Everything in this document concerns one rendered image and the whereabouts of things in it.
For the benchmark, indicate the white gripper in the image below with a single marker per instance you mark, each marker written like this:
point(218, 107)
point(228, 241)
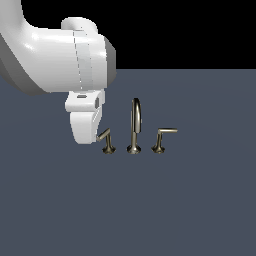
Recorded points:
point(83, 116)

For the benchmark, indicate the brass arched faucet spout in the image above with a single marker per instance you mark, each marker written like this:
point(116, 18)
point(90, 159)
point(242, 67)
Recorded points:
point(135, 126)

